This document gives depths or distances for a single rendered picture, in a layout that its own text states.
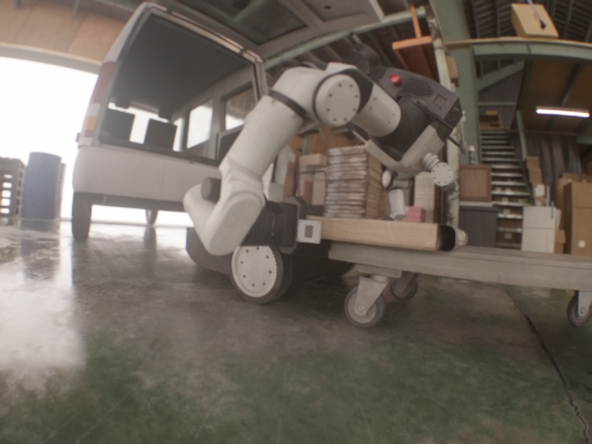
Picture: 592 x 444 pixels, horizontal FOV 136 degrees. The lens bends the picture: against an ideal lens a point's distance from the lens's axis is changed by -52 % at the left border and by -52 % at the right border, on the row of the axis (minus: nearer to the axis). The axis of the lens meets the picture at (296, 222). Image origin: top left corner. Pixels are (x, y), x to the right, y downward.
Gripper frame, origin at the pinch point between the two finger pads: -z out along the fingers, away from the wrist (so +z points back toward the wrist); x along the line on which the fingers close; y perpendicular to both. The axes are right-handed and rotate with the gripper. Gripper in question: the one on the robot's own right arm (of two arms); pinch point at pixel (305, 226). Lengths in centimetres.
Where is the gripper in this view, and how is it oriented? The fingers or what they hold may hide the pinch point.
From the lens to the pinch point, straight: 55.6
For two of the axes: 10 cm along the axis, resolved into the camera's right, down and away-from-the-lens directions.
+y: -7.4, -0.6, 6.7
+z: -6.7, -0.6, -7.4
